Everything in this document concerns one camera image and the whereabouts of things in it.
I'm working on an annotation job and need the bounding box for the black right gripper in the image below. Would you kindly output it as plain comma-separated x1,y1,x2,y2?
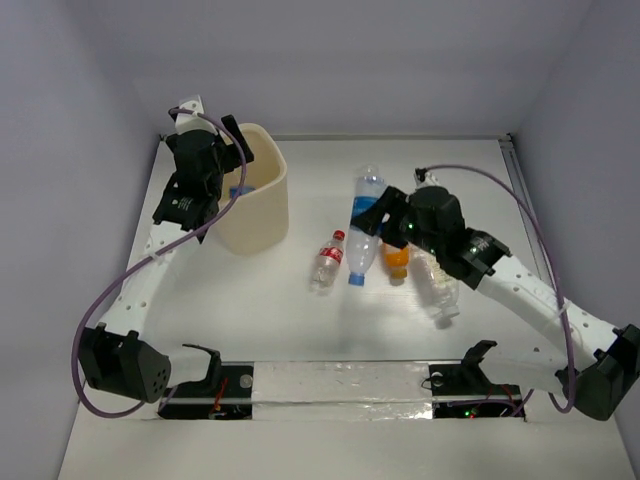
351,184,442,257

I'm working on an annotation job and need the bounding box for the blue label water bottle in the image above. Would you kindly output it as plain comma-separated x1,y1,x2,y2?
345,167,386,287

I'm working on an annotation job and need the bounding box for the orange juice bottle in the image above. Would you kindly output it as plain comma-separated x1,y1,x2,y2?
382,243,410,280

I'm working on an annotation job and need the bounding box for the crushed clear blue-cap bottle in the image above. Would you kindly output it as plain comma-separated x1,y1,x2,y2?
229,185,255,198

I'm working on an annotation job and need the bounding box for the red label cola bottle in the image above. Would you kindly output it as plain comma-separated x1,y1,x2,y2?
310,230,345,291

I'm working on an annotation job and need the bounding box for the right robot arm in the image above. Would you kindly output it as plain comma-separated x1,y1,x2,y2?
350,186,639,421

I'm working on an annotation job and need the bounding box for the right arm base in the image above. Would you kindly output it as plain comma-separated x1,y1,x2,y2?
420,340,525,420

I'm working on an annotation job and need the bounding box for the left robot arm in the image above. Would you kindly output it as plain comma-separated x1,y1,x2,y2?
71,107,254,417

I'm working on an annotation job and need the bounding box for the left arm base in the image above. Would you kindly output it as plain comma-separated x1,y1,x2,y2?
158,344,254,421

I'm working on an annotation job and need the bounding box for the cream plastic bin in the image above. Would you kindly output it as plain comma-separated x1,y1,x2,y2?
214,123,289,256

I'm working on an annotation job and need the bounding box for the clear bottle white cap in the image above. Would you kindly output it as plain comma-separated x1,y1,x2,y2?
355,164,382,182

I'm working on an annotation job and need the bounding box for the silver tape strip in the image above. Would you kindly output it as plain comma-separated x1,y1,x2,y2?
251,361,433,422

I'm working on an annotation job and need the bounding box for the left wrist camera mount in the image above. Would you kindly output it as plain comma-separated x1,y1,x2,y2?
169,94,209,135

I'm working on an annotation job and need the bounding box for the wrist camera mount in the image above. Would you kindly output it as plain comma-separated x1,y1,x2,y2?
413,168,440,190
169,94,209,135

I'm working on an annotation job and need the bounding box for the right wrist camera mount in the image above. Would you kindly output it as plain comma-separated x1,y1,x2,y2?
413,168,440,190

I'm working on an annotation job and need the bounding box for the aluminium table edge rail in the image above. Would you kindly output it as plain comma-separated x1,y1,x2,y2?
498,134,556,287

